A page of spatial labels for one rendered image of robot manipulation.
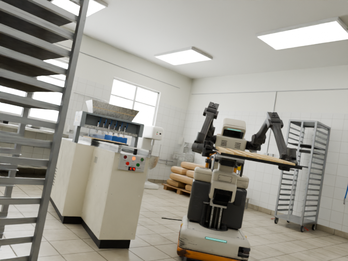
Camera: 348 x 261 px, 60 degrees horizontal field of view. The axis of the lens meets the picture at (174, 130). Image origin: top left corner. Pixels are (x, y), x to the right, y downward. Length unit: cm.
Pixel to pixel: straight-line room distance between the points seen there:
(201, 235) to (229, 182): 52
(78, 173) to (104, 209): 73
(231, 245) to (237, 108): 485
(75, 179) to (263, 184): 429
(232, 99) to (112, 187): 519
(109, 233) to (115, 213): 18
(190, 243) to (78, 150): 146
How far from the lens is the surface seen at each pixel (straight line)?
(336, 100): 620
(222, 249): 279
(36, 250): 163
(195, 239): 276
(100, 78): 691
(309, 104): 637
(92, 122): 337
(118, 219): 277
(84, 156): 328
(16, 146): 194
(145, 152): 278
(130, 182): 273
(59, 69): 156
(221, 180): 275
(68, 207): 335
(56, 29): 158
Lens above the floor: 95
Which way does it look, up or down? 4 degrees up
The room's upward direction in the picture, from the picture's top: 10 degrees clockwise
